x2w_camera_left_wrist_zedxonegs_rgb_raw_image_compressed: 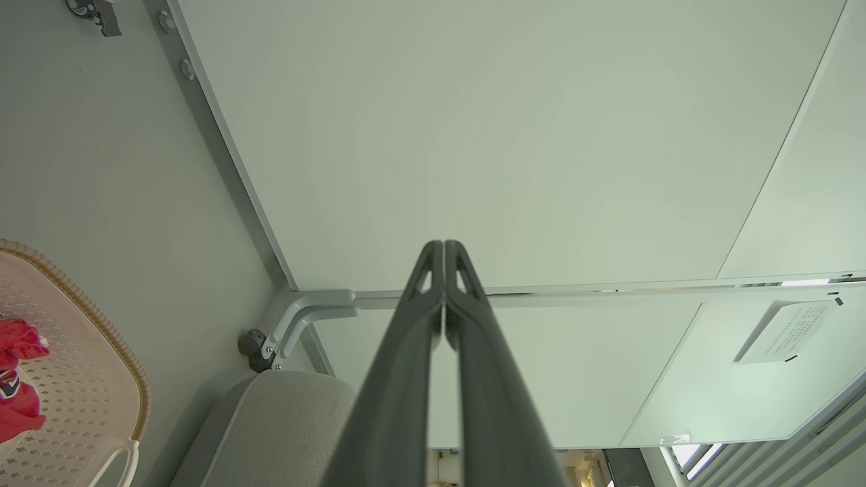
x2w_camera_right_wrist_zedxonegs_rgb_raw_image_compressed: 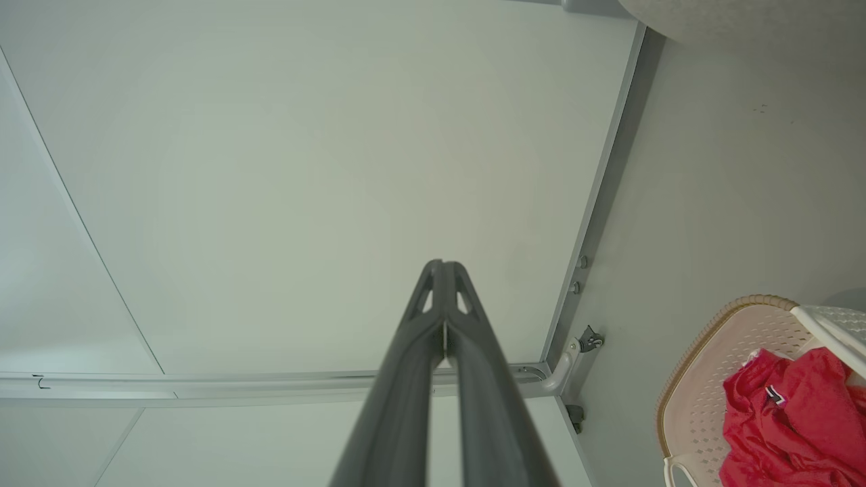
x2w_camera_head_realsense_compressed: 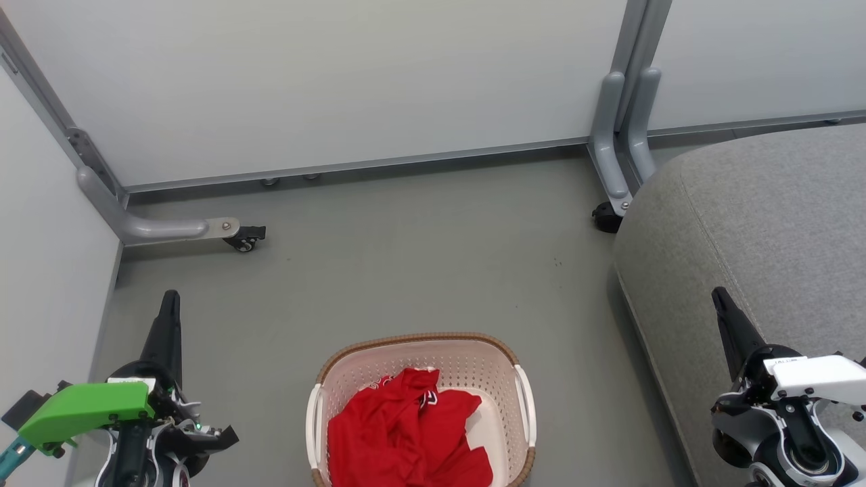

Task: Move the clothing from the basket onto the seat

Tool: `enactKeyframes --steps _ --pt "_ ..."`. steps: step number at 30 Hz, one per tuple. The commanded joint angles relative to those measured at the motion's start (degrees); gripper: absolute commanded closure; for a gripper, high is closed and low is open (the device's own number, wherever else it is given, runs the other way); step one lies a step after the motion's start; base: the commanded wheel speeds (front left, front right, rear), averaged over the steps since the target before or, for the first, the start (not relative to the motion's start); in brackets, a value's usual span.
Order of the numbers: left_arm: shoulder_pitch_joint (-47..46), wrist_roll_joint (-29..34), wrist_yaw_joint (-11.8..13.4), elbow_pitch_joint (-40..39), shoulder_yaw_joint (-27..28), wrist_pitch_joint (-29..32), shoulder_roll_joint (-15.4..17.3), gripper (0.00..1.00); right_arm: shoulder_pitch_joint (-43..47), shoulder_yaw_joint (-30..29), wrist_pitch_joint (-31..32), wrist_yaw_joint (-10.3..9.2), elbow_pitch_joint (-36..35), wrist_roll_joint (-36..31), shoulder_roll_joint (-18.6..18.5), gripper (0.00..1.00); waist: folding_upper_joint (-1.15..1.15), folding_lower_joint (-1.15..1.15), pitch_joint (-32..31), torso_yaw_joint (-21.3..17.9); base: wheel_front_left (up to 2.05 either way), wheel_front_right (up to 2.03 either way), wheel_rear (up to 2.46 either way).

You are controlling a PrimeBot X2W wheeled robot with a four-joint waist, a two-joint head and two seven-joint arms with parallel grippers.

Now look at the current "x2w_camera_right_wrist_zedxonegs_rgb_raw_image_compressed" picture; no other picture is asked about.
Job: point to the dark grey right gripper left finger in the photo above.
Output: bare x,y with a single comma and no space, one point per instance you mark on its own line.
399,406

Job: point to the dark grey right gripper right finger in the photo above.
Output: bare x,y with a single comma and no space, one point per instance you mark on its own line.
487,406

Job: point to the plain red garment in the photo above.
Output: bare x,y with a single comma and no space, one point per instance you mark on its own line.
798,433

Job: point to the grey partition foot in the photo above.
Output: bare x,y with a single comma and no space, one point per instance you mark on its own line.
561,375

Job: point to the white perforated laundry basket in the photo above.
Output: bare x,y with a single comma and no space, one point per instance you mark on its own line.
703,379

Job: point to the grey partition bottom rail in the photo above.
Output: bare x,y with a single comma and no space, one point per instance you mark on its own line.
598,169

